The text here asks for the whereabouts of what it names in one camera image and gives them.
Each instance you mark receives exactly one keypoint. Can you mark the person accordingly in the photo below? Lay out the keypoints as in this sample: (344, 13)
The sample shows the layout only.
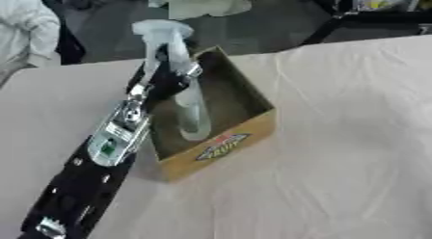
(25, 27)

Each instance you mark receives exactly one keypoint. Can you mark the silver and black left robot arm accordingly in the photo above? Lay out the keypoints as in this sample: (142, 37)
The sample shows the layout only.
(95, 172)

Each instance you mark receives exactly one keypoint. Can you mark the black tripod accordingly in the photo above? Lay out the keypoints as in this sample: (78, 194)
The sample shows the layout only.
(348, 18)

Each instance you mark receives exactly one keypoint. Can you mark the tan cardboard box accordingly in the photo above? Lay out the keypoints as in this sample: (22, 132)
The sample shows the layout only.
(225, 120)

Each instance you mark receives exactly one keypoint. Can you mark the clear plastic spray bottle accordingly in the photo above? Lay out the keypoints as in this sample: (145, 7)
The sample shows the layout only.
(191, 114)

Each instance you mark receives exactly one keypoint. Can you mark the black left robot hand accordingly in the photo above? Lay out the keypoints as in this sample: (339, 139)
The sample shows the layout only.
(164, 79)

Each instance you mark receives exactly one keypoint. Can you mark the pale cloth bag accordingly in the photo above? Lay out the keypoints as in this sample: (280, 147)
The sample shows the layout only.
(202, 3)

